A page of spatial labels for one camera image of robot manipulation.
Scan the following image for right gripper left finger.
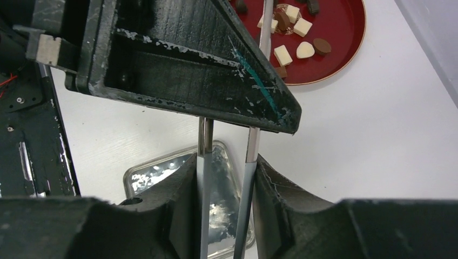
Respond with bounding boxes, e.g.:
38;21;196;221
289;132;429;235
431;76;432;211
1;155;200;258

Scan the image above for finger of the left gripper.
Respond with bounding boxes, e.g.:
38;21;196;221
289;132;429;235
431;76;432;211
65;1;301;134

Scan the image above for square metal tray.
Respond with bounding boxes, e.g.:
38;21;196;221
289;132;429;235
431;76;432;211
123;140;240;258

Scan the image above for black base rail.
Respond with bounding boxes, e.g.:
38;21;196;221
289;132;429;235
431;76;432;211
1;63;80;198

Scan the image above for white heart chocolate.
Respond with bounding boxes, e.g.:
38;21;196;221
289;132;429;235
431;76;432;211
296;42;315;59

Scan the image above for brown oval chocolate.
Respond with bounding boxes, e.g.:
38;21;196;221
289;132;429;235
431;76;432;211
313;38;332;56

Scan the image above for round red plate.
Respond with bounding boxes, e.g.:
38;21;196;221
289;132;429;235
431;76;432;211
228;0;367;86

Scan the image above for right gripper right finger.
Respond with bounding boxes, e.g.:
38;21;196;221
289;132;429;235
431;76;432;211
253;157;457;258

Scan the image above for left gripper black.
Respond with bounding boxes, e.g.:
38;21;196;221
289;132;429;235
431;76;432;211
1;1;90;74

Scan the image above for metal serving tongs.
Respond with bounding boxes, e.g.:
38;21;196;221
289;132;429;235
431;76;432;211
197;0;274;258

